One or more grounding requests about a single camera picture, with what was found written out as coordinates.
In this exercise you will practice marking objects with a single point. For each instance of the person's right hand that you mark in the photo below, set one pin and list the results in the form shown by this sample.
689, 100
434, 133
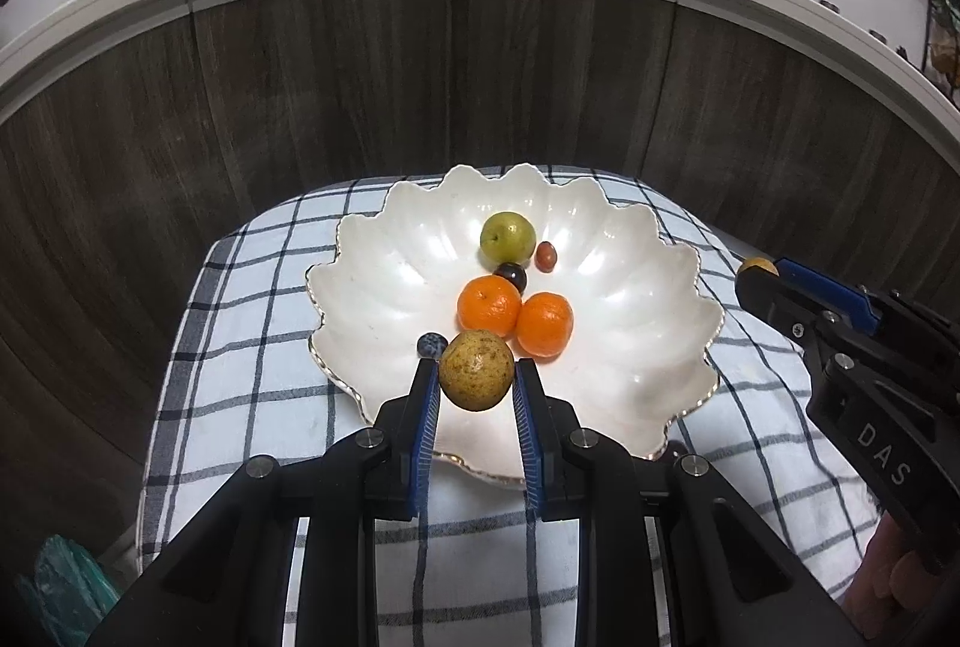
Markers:
892, 579

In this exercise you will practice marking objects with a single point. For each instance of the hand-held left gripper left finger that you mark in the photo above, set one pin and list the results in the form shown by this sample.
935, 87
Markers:
429, 422

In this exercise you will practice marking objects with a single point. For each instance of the yellow brown speckled fruit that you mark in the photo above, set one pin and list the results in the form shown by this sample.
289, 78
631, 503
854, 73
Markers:
476, 370

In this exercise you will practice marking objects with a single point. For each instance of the blue white checked cloth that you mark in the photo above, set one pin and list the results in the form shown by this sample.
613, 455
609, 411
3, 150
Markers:
247, 392

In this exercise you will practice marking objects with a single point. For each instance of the blueberry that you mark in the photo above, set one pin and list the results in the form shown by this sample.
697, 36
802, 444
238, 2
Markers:
431, 345

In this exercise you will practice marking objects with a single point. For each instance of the small red oval fruit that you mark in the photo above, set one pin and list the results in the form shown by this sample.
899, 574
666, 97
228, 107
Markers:
546, 255

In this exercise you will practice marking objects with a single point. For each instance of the white scalloped ceramic bowl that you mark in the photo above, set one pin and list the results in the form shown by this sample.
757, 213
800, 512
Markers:
622, 332

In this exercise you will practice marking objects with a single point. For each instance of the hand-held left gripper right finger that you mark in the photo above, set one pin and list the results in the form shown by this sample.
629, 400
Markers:
525, 429

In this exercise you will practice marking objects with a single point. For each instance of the small yellow round fruit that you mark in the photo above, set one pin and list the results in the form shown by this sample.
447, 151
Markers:
756, 265

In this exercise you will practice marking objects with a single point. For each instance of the green round fruit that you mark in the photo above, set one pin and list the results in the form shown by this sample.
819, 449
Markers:
508, 237

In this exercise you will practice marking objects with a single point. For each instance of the teal plastic bag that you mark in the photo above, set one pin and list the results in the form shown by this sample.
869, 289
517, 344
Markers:
67, 579

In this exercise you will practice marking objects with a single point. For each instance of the dark purple grape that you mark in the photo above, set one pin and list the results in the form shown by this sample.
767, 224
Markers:
517, 274

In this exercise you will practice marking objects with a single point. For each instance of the orange tangerine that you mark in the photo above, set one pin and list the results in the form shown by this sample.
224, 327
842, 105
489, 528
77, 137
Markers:
545, 325
489, 306

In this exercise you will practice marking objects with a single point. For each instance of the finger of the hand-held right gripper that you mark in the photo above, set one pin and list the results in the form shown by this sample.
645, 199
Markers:
772, 298
825, 291

